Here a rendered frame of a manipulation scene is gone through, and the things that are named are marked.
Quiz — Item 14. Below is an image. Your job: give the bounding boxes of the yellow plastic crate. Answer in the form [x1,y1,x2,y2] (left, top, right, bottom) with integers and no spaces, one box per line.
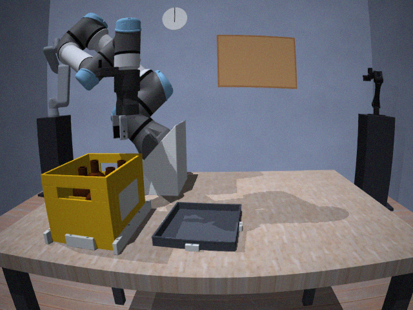
[41,154,145,251]

